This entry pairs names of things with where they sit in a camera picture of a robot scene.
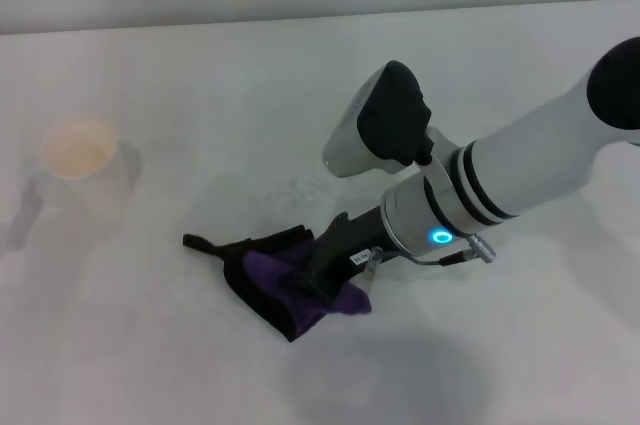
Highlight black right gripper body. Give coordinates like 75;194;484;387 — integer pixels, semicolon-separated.
309;211;397;290

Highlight purple rag with black trim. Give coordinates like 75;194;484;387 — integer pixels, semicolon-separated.
182;225;374;344

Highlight white paper cup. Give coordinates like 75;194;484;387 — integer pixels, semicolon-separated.
38;116;134;207

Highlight right wrist cable with plug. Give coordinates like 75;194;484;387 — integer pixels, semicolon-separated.
363;232;490;277

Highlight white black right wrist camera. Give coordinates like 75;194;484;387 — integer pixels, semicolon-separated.
321;60;434;179

